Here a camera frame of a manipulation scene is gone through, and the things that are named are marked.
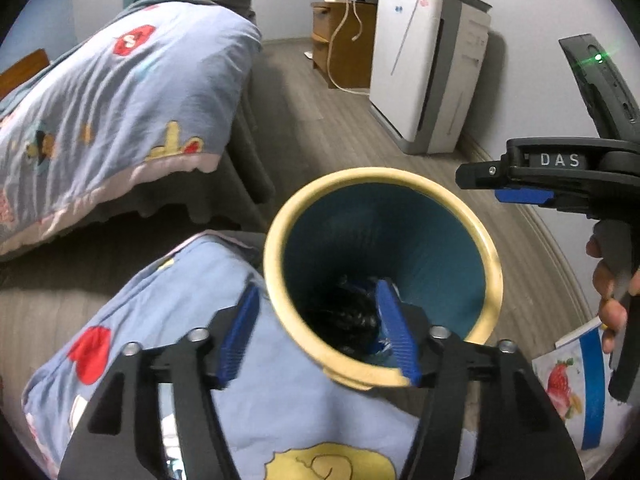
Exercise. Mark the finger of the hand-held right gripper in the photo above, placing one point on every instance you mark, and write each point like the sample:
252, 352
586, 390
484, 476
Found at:
522, 196
480, 172

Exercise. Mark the white air purifier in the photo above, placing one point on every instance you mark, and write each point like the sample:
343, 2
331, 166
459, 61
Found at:
405, 70

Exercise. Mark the strawberry print book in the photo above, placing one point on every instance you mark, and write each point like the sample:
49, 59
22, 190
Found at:
592, 390

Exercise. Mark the yellow rimmed blue waste bin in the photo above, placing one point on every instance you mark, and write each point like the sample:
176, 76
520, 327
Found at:
400, 235

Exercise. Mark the wooden headboard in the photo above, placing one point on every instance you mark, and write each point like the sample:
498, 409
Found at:
22, 72

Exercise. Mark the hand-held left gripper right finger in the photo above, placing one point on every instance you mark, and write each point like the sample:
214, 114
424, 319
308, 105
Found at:
395, 332

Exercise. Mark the wooden nightstand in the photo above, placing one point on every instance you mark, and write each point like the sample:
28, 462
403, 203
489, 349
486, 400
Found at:
345, 60

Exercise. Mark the person's right hand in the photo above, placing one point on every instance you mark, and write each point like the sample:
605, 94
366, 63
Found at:
611, 315

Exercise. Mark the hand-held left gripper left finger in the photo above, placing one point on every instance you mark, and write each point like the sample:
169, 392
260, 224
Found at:
240, 332

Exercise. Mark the trash inside bin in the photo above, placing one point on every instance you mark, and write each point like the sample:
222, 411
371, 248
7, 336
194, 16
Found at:
347, 312

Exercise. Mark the printed blue blanket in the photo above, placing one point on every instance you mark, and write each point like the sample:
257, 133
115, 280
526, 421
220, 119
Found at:
125, 110
280, 410

